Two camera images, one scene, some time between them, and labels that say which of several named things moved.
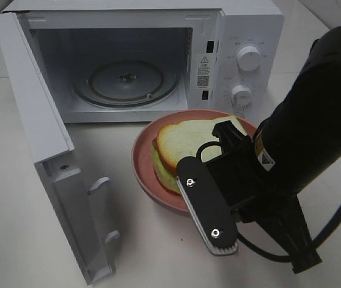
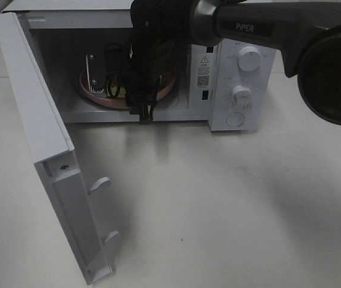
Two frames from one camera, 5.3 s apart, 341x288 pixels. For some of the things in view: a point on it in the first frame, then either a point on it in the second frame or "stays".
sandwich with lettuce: x=178 y=141 to x=113 y=89
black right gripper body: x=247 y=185 to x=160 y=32
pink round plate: x=144 y=170 to x=166 y=83
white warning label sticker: x=204 y=71 stays
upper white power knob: x=248 y=58 stays
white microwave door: x=72 y=201 stays
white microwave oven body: x=120 y=62 stays
